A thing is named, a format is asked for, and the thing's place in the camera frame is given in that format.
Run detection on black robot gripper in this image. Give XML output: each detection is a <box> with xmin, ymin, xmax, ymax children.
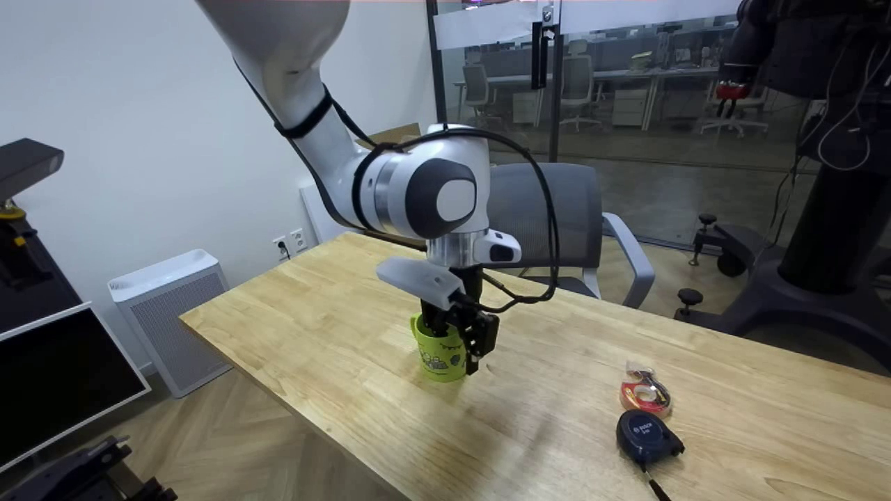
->
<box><xmin>418</xmin><ymin>263</ymin><xmax>505</xmax><ymax>378</ymax></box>

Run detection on green printed mug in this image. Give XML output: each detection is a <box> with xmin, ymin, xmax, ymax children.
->
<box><xmin>409</xmin><ymin>311</ymin><xmax>472</xmax><ymax>385</ymax></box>

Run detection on grey mesh office chair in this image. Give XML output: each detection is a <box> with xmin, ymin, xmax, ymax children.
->
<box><xmin>479</xmin><ymin>162</ymin><xmax>657</xmax><ymax>311</ymax></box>

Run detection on black tape measure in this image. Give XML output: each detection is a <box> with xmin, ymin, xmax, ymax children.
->
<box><xmin>612</xmin><ymin>406</ymin><xmax>688</xmax><ymax>501</ymax></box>

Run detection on black round knob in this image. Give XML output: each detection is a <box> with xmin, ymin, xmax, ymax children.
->
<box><xmin>675</xmin><ymin>286</ymin><xmax>708</xmax><ymax>325</ymax></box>

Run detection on grey background office chair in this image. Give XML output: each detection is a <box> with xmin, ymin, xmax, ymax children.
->
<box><xmin>554</xmin><ymin>54</ymin><xmax>603</xmax><ymax>134</ymax></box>

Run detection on black clamp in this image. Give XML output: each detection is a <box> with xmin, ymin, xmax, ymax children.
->
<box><xmin>688</xmin><ymin>211</ymin><xmax>757</xmax><ymax>281</ymax></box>

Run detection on white air purifier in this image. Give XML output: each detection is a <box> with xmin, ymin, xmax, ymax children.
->
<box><xmin>106</xmin><ymin>244</ymin><xmax>234</xmax><ymax>402</ymax></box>

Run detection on red office chair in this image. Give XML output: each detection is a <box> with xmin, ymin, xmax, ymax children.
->
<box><xmin>708</xmin><ymin>82</ymin><xmax>774</xmax><ymax>139</ymax></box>

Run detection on black wheeled base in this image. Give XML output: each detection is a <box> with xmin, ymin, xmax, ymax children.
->
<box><xmin>0</xmin><ymin>434</ymin><xmax>179</xmax><ymax>501</ymax></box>

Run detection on black computer monitor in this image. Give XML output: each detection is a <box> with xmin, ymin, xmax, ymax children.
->
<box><xmin>0</xmin><ymin>301</ymin><xmax>153</xmax><ymax>475</ymax></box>

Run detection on black tilted equipment stand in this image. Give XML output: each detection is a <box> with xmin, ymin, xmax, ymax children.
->
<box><xmin>0</xmin><ymin>137</ymin><xmax>67</xmax><ymax>289</ymax></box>

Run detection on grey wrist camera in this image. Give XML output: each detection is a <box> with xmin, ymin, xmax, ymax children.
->
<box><xmin>376</xmin><ymin>256</ymin><xmax>468</xmax><ymax>314</ymax></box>

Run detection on red orange key ring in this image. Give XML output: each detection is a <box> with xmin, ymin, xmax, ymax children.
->
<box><xmin>618</xmin><ymin>359</ymin><xmax>675</xmax><ymax>418</ymax></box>

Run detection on black glass door post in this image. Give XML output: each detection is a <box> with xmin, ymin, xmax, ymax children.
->
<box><xmin>547</xmin><ymin>19</ymin><xmax>565</xmax><ymax>168</ymax></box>

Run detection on black door handle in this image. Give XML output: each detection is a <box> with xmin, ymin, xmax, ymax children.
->
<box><xmin>530</xmin><ymin>19</ymin><xmax>562</xmax><ymax>91</ymax></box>

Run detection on black pedestal column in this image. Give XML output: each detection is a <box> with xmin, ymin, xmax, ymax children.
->
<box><xmin>678</xmin><ymin>0</ymin><xmax>891</xmax><ymax>372</ymax></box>

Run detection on grey cable loop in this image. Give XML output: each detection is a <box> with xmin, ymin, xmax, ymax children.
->
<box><xmin>814</xmin><ymin>36</ymin><xmax>884</xmax><ymax>176</ymax></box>

